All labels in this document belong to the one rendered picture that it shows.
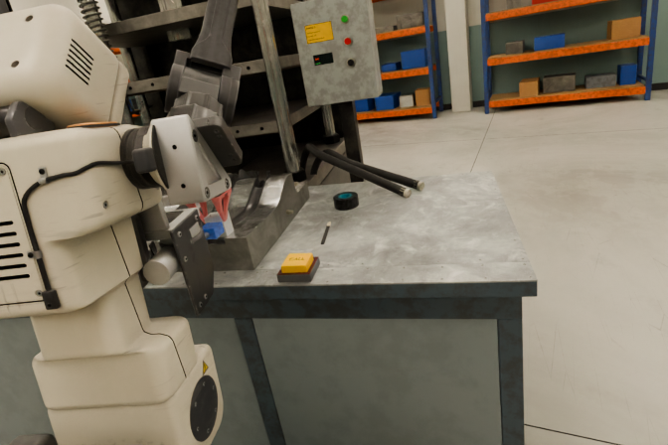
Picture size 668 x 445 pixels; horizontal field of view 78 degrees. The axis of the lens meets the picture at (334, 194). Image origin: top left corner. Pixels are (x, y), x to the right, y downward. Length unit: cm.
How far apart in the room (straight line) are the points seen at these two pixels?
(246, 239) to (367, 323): 35
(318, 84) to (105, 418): 135
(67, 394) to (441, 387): 78
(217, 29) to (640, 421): 168
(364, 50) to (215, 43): 105
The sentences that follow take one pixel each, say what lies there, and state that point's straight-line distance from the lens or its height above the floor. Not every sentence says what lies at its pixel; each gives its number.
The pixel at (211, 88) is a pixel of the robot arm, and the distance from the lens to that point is 66.
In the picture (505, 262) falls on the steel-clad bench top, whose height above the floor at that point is 80.
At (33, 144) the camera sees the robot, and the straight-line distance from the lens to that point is 58.
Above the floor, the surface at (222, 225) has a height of 92.
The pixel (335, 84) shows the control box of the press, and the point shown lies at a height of 114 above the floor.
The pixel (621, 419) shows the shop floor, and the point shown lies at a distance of 180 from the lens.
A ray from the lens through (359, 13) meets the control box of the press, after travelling 171.
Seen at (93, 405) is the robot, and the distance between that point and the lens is 81.
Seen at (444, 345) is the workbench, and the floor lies 60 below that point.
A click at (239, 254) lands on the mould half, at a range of 105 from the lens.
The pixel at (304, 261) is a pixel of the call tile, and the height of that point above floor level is 84.
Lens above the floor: 127
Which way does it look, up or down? 19 degrees down
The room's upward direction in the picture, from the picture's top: 10 degrees counter-clockwise
